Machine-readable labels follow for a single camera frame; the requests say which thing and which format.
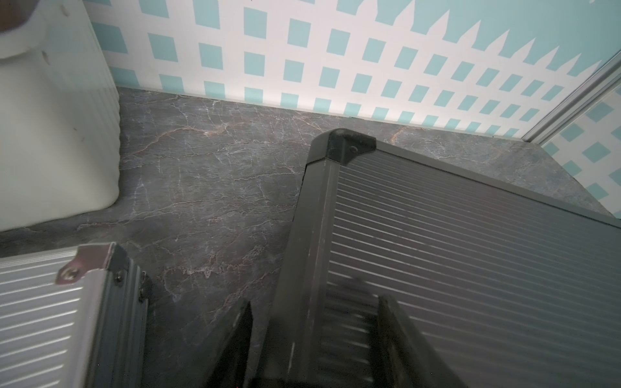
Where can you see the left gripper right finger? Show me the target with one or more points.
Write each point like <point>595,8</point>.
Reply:
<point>408,359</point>

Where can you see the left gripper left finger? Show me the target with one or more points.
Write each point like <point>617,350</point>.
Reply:
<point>228,347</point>

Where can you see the black plastic poker case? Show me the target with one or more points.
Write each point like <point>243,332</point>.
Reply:
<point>510,288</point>

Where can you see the silver aluminium poker case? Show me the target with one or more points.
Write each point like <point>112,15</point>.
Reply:
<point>73,317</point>

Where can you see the brown lid storage box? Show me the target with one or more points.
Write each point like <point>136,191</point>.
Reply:
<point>60,115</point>

